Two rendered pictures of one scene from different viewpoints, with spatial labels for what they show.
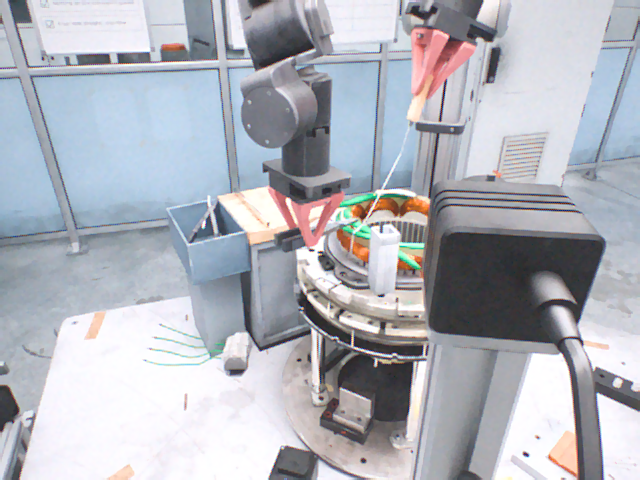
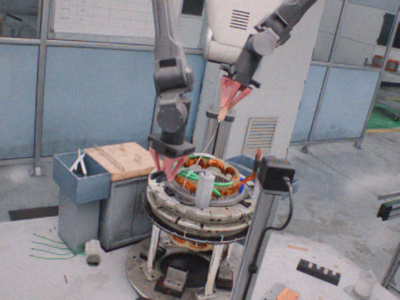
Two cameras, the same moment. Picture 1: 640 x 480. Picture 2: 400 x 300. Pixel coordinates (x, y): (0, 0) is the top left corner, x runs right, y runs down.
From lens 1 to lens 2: 0.49 m
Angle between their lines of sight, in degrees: 18
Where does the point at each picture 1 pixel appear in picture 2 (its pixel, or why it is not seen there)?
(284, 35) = (175, 81)
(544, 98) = (276, 94)
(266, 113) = (170, 117)
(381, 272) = (203, 196)
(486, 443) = (270, 221)
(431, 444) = (257, 222)
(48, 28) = not seen: outside the picture
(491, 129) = (241, 111)
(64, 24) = not seen: outside the picture
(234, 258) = (101, 189)
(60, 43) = not seen: outside the picture
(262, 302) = (112, 219)
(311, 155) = (178, 135)
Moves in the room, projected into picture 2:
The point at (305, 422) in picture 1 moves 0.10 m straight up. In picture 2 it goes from (145, 288) to (149, 261)
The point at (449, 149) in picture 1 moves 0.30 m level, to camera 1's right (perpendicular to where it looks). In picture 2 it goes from (226, 130) to (296, 136)
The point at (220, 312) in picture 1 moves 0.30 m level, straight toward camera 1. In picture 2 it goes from (85, 224) to (116, 289)
